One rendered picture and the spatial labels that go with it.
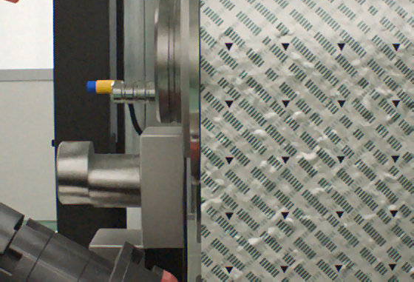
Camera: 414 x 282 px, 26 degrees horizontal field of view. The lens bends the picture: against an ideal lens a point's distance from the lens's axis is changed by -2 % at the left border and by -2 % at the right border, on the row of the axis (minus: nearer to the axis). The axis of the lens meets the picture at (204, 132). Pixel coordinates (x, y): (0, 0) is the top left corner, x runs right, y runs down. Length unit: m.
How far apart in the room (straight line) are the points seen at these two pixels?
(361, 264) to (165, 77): 0.15
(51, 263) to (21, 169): 5.76
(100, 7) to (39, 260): 0.38
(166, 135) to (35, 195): 5.70
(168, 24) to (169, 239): 0.14
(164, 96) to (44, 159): 5.69
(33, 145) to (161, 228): 5.64
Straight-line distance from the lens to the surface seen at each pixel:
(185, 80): 0.48
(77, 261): 0.48
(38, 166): 6.20
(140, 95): 0.54
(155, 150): 0.55
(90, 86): 0.60
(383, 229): 0.49
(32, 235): 0.48
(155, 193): 0.55
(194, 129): 0.47
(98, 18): 0.81
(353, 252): 0.49
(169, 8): 0.51
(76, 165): 0.56
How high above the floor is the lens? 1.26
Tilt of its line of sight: 6 degrees down
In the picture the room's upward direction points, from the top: straight up
